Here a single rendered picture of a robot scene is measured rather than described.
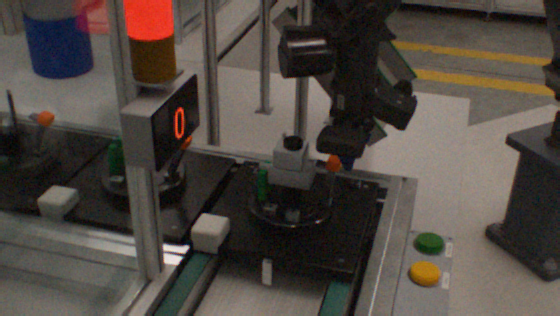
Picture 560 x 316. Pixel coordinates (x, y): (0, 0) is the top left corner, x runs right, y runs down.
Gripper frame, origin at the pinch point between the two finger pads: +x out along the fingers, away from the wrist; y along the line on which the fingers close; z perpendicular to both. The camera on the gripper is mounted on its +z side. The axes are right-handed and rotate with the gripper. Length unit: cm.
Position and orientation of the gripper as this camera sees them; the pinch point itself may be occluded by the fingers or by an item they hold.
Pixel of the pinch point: (349, 149)
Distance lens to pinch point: 94.5
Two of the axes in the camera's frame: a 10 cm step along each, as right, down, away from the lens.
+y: 2.8, -4.9, 8.3
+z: 9.6, 1.5, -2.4
